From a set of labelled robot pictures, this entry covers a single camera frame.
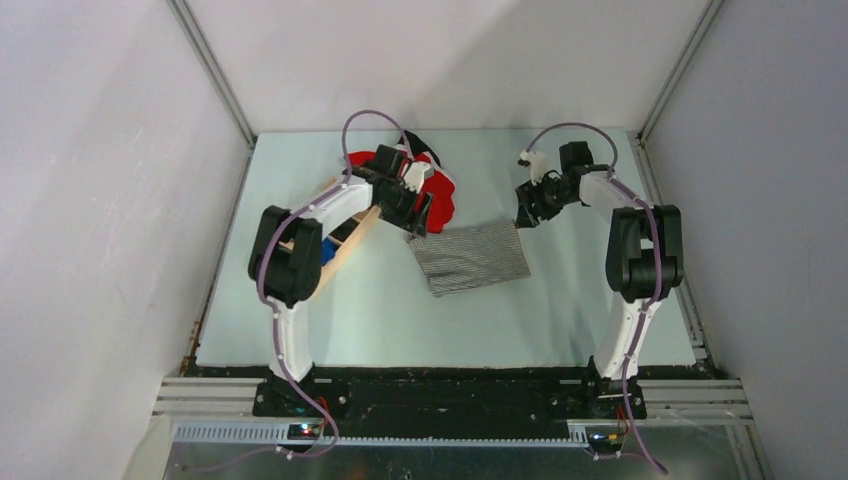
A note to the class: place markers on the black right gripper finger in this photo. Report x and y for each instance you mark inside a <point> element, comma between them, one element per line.
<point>539,213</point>
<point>522,219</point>

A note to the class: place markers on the aluminium front frame rail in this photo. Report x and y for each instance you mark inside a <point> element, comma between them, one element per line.
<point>221,410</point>

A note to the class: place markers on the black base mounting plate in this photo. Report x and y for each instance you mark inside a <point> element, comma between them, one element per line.
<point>534,403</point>

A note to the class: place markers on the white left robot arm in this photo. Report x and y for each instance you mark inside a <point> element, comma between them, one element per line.
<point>286,259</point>

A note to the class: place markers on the blue rolled cloth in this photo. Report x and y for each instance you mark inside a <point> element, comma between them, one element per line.
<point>328,251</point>

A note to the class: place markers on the grey striped underwear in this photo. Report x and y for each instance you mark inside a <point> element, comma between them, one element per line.
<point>468,258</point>

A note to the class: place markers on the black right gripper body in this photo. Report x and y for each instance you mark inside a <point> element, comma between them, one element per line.
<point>547,192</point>

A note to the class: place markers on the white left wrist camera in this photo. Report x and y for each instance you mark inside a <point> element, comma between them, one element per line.
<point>415,175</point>

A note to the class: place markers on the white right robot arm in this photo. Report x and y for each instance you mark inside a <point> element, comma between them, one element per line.
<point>644,259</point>

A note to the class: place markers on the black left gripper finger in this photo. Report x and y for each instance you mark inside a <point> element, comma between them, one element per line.
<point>416,227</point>
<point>422,209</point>

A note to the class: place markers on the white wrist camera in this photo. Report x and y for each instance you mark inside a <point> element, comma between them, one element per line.
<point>536,162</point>
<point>415,175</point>

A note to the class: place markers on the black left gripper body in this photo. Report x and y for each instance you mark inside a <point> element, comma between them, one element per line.
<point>398,204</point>

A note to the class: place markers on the wooden compartment organizer box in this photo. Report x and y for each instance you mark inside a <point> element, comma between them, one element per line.
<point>344,238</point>

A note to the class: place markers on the red garment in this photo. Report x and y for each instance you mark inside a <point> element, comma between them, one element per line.
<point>440,184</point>

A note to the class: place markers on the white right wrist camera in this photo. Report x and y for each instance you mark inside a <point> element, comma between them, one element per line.
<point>536,162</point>

